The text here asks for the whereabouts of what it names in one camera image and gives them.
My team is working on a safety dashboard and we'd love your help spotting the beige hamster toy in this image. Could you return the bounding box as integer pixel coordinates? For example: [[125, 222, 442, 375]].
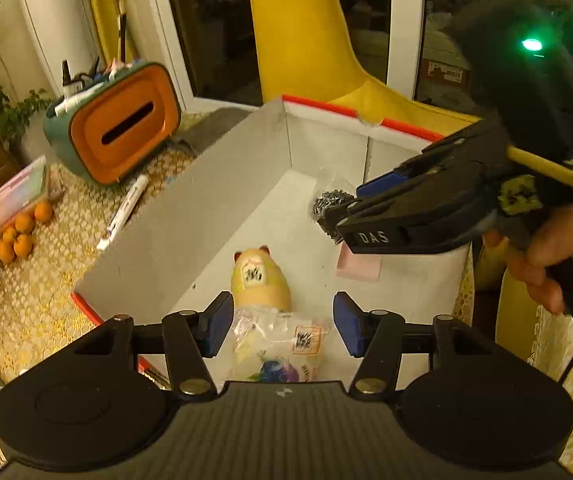
[[230, 246, 293, 313]]

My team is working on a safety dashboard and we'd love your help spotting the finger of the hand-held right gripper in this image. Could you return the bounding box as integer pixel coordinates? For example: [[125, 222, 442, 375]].
[[337, 175, 503, 257], [355, 121, 508, 202]]

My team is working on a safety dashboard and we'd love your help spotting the white tube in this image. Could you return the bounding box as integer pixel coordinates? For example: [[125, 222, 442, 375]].
[[96, 175, 148, 252]]

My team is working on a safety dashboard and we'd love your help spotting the white and red cardboard box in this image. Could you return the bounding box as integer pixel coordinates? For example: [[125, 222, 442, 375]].
[[70, 94, 476, 391]]

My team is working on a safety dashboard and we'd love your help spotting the yellow chair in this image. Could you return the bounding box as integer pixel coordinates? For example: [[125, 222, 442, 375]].
[[245, 0, 482, 123]]

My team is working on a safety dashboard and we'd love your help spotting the white standing air conditioner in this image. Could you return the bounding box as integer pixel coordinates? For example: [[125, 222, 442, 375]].
[[14, 0, 98, 96]]

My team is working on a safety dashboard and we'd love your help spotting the pile of tangerines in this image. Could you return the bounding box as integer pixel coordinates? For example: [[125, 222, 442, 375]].
[[0, 200, 54, 292]]

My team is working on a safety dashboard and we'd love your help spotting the steel wool scrubber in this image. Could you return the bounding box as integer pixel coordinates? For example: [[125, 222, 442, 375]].
[[311, 167, 367, 243]]

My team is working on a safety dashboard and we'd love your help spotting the clear plastic toy packet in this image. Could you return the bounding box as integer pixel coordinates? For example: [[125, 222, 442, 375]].
[[224, 307, 337, 383]]

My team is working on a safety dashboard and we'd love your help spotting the white marker pen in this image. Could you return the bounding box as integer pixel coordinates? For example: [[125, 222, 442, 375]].
[[54, 94, 90, 117]]

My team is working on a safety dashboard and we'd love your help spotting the pastel pencil case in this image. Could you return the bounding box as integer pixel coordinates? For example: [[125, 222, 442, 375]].
[[0, 155, 50, 241]]

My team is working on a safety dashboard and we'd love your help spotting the person's right hand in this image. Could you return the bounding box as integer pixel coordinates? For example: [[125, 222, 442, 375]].
[[484, 204, 573, 316]]

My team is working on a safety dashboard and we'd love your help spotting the yellow curtain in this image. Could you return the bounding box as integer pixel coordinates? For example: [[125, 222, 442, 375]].
[[84, 0, 137, 61]]

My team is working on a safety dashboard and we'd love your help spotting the white framed glass door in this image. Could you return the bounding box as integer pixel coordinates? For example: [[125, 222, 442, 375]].
[[146, 0, 437, 111]]

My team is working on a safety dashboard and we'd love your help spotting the green and orange tissue box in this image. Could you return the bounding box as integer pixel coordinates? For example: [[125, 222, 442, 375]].
[[43, 62, 182, 188]]

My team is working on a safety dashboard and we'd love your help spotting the calligraphy brush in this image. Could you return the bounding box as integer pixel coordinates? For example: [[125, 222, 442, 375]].
[[115, 0, 128, 63]]

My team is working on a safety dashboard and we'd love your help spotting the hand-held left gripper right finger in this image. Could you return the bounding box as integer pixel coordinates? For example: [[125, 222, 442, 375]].
[[333, 291, 497, 403]]

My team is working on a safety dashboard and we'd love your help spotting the gold lace patterned desktop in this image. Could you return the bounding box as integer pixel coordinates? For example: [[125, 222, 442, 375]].
[[0, 107, 247, 480]]

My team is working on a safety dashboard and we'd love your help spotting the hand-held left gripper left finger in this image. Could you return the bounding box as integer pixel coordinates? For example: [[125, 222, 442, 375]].
[[69, 292, 234, 403]]

